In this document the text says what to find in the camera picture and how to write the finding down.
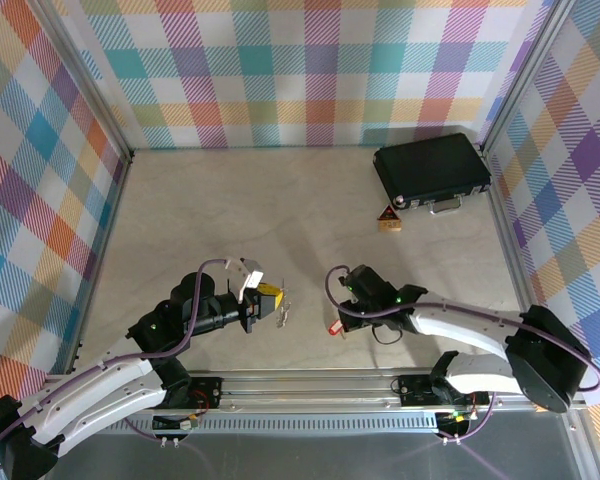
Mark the silver key holder with rings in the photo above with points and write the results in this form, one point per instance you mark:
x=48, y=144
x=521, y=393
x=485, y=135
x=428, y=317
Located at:
x=283, y=316

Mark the red key tag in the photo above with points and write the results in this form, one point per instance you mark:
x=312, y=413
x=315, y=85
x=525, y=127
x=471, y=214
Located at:
x=334, y=328

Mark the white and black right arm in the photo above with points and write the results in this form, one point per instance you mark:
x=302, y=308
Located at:
x=460, y=330

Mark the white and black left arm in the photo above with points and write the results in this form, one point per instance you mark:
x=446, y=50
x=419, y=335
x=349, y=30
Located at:
x=105, y=395

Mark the wooden block with triangle sign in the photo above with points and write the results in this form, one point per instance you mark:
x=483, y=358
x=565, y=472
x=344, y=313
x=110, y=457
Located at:
x=390, y=225

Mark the small black connector board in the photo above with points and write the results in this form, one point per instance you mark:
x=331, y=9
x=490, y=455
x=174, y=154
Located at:
x=452, y=422
x=170, y=424

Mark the black briefcase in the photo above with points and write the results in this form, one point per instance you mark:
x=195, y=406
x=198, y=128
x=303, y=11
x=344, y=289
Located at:
x=430, y=165

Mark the grey metal sheet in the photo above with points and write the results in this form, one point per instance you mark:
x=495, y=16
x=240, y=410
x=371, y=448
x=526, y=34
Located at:
x=330, y=457

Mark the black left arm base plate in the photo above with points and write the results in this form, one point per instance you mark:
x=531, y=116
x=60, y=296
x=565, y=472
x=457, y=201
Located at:
x=205, y=390

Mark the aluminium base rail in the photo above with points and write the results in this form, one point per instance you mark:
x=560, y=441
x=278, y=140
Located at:
x=305, y=387

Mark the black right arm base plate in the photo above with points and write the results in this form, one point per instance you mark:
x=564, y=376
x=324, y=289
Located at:
x=415, y=390

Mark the aluminium side rail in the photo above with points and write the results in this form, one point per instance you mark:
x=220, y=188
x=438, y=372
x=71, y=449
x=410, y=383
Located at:
x=514, y=250
x=100, y=260

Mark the aluminium frame post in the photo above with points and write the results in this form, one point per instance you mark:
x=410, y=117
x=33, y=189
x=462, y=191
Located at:
x=525, y=75
x=87, y=85

